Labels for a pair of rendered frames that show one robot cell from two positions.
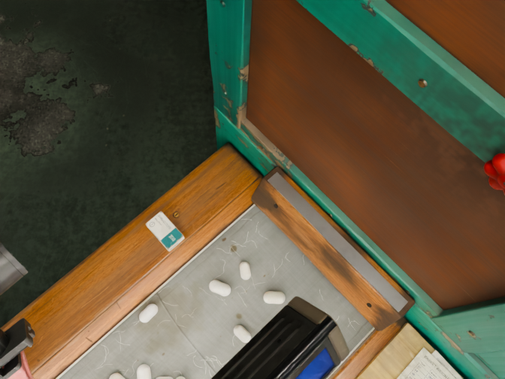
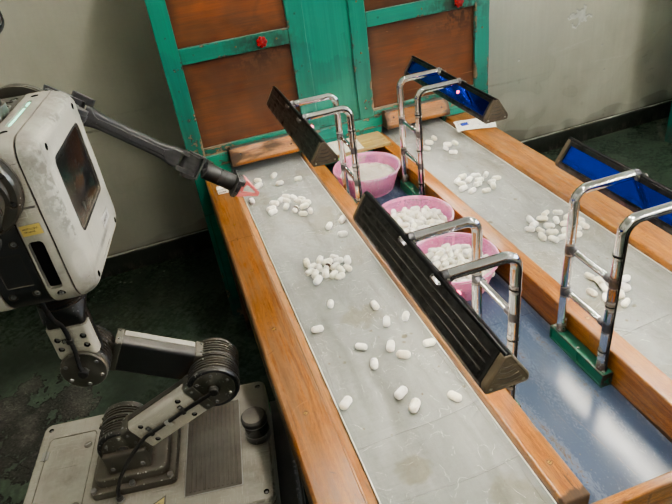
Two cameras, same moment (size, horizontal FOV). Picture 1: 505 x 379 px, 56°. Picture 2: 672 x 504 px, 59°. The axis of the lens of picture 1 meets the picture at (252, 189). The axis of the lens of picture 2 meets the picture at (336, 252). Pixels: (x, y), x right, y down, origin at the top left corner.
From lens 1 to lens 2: 211 cm
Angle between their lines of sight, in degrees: 48
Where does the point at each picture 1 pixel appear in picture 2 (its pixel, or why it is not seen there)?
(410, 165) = (251, 77)
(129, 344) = (259, 208)
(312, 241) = (260, 148)
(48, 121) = (75, 396)
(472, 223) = (272, 74)
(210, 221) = not seen: hidden behind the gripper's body
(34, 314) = (225, 221)
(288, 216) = (247, 151)
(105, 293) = (234, 205)
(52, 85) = (50, 389)
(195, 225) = not seen: hidden behind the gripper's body
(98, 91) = not seen: hidden behind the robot
